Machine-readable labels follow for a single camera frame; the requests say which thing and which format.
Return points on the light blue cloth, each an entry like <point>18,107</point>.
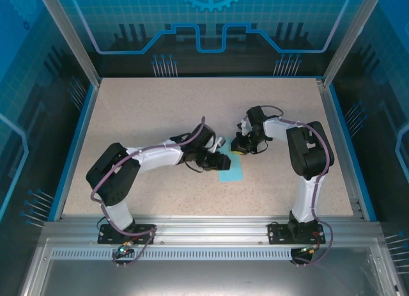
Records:
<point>233,171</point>

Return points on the grey metal tray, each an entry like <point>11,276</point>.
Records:
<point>207,280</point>

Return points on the aluminium frame post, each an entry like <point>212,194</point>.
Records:
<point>348,37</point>
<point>68,37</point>

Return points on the aluminium table edge rail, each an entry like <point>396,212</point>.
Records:
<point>207,227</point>

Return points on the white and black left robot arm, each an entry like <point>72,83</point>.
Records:
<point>153,157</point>

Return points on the aluminium side rail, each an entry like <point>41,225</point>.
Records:
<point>338,149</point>

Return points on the blue table edge strip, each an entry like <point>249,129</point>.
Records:
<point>75,149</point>
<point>353,149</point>

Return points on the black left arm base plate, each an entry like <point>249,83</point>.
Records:
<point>105,236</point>

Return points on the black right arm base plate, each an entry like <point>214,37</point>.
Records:
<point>276,233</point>

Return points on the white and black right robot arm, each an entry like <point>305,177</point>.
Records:
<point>311,155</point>

